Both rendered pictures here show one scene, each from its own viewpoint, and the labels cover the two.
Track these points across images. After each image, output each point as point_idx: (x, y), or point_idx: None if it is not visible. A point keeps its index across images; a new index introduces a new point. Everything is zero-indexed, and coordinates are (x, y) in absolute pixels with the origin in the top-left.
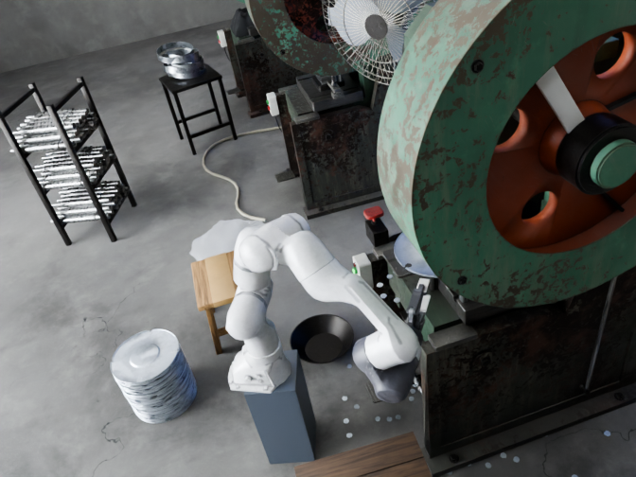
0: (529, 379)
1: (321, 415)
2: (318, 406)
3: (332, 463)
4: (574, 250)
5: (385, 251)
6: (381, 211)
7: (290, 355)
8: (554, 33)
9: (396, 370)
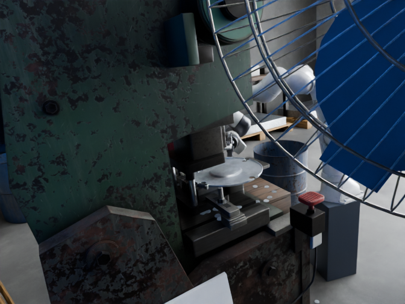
0: None
1: (326, 286)
2: (333, 291)
3: (272, 196)
4: None
5: (267, 164)
6: (300, 196)
7: (329, 204)
8: None
9: (229, 127)
